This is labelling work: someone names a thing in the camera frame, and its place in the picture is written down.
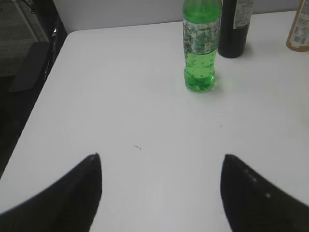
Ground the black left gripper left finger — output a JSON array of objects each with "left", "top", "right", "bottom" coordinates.
[{"left": 0, "top": 154, "right": 102, "bottom": 232}]

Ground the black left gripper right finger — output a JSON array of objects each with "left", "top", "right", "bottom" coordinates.
[{"left": 220, "top": 154, "right": 309, "bottom": 232}]

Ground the green sprite bottle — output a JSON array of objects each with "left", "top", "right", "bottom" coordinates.
[{"left": 183, "top": 0, "right": 222, "bottom": 92}]

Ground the black chair beside table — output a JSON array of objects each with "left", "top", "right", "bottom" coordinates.
[{"left": 9, "top": 0, "right": 68, "bottom": 93}]

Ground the dark red wine bottle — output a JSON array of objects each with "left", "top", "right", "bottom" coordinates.
[{"left": 218, "top": 0, "right": 254, "bottom": 58}]

